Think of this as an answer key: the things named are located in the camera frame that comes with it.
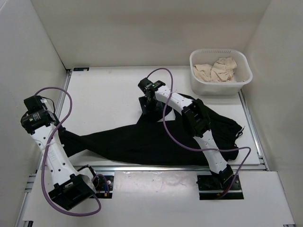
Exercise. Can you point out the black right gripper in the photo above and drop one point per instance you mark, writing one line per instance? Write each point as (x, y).
(158, 108)

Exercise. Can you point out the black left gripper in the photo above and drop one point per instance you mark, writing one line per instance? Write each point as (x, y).
(55, 116)

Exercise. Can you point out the black trousers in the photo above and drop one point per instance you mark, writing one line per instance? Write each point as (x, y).
(144, 143)

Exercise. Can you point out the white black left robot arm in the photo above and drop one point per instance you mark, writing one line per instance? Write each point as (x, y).
(70, 186)

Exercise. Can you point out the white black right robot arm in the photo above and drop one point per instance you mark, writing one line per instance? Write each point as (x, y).
(196, 122)

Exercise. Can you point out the dark label sticker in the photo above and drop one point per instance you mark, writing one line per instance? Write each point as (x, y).
(81, 69)

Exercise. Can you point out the beige crumpled garment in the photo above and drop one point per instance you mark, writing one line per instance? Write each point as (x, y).
(221, 71)

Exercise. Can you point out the white plastic basket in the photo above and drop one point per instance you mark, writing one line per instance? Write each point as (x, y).
(242, 75)

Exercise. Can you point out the aluminium front rail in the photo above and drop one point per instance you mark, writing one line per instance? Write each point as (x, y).
(148, 168)

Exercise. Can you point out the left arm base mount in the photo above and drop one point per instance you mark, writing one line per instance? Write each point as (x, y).
(103, 184)

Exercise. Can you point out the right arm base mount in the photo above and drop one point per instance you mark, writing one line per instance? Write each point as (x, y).
(210, 187)

